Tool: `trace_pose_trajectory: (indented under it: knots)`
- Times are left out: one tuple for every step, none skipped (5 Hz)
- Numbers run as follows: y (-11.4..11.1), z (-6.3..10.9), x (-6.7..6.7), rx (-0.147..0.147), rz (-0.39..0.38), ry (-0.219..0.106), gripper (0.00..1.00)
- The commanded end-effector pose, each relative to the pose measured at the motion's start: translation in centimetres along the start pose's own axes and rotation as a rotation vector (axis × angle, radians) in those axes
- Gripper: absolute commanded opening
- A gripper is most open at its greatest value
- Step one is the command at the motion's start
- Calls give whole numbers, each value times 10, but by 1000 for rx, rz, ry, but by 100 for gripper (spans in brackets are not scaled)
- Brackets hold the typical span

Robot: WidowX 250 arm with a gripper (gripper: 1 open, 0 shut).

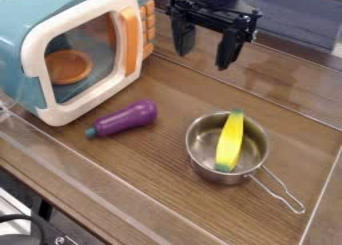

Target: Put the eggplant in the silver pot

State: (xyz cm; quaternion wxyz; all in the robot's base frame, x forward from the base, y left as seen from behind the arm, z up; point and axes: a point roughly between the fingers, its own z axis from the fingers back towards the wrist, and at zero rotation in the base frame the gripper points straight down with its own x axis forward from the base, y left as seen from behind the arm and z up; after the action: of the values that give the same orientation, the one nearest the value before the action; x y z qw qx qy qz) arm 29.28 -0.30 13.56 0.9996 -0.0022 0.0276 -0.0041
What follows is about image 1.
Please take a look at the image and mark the blue white toy microwave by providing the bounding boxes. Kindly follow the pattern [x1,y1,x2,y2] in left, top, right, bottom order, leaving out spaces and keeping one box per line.
[0,0,156,126]

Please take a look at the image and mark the clear acrylic barrier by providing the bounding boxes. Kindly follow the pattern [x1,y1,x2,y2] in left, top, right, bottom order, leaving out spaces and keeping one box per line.
[0,106,229,245]

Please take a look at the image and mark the black cable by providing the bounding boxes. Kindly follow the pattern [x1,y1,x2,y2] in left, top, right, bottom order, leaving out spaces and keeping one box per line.
[0,213,48,245]

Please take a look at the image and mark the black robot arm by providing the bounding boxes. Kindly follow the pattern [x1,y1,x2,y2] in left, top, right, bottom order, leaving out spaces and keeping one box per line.
[166,0,263,70]

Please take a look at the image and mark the orange microwave turntable plate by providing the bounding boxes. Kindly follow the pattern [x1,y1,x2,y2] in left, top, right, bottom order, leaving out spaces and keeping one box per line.
[46,50,94,85]

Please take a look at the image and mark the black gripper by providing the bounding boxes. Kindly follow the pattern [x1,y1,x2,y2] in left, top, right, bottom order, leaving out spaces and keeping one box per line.
[167,0,263,70]

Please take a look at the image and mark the purple toy eggplant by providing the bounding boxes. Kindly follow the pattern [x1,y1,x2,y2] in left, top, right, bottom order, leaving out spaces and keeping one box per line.
[86,100,158,138]

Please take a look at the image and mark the yellow toy banana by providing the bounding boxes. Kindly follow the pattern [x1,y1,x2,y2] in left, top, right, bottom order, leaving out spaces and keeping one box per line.
[215,110,245,173]

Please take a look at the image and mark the silver pot with wire handle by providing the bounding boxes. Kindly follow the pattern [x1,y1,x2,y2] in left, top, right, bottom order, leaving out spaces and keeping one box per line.
[185,111,306,215]

